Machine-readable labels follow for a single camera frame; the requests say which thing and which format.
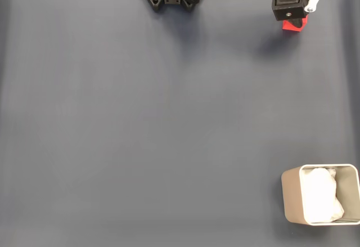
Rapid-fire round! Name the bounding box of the red cube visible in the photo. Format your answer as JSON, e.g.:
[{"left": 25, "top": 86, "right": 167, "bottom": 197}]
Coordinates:
[{"left": 282, "top": 16, "right": 309, "bottom": 34}]

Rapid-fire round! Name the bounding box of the beige open box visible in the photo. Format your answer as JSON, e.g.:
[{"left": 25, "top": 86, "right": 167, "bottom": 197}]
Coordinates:
[{"left": 281, "top": 164, "right": 360, "bottom": 227}]

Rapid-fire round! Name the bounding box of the white crumpled paper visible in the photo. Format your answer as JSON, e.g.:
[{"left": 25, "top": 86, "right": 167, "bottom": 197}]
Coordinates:
[{"left": 300, "top": 167, "right": 345, "bottom": 223}]

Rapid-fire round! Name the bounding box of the dark blue table mat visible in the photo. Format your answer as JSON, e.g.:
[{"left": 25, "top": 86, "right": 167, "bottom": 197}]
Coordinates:
[{"left": 0, "top": 0, "right": 360, "bottom": 247}]

